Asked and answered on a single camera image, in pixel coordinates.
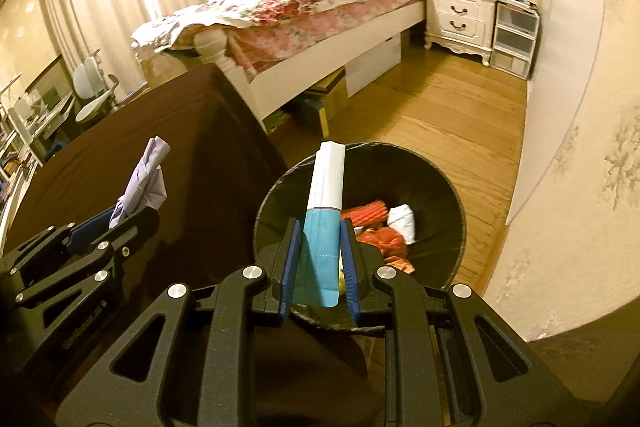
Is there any bed with floral quilt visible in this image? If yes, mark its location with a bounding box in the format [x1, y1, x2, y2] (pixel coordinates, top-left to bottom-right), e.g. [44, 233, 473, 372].
[132, 0, 446, 122]

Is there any study desk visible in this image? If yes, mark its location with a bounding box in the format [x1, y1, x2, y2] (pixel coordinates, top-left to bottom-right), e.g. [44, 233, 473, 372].
[12, 92, 76, 148]

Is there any plastic drawer unit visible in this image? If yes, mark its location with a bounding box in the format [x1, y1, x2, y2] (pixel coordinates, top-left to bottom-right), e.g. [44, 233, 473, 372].
[491, 1, 541, 80]

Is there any purple paper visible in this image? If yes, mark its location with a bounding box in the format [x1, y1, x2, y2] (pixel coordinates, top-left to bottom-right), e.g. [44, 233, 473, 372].
[111, 137, 171, 228]

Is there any cardboard box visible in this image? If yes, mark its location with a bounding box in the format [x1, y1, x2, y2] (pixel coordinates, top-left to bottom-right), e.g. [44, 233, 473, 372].
[297, 69, 349, 138]

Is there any white blue tube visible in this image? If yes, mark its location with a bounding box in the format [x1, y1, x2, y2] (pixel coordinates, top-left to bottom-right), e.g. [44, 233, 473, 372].
[295, 141, 347, 309]

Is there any white nightstand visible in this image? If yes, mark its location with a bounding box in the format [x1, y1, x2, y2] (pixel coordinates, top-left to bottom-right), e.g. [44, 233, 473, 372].
[424, 0, 500, 68]

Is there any round bin with black bag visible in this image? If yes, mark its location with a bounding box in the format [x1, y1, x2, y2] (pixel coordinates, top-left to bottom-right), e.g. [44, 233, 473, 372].
[254, 142, 468, 333]

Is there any white storage box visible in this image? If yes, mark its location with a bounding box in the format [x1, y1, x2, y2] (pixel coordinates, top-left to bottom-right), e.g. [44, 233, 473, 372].
[345, 34, 403, 98]

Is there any white tissue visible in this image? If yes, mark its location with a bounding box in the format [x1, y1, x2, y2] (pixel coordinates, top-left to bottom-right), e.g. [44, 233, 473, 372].
[387, 204, 417, 244]

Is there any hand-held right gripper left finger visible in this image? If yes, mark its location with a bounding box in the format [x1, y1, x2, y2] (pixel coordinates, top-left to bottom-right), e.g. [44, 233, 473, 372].
[56, 218, 302, 427]

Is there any red foam fruit net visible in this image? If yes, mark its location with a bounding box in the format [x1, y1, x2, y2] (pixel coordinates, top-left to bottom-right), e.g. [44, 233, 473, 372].
[342, 201, 389, 229]

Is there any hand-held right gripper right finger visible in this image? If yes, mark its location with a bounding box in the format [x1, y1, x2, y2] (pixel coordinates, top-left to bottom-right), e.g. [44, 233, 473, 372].
[340, 219, 586, 427]

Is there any orange plastic bag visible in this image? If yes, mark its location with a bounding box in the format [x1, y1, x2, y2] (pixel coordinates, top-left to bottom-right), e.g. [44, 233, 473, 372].
[357, 227, 416, 275]

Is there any pink floral bedsheet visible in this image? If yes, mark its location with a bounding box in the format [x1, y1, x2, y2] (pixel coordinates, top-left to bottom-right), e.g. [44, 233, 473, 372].
[232, 2, 426, 72]

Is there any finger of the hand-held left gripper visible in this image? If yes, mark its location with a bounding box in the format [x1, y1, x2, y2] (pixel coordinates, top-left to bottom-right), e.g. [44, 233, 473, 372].
[15, 207, 161, 309]
[0, 209, 115, 275]

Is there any white desk chair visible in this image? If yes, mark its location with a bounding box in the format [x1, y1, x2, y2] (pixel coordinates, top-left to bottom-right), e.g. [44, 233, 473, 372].
[72, 49, 123, 124]

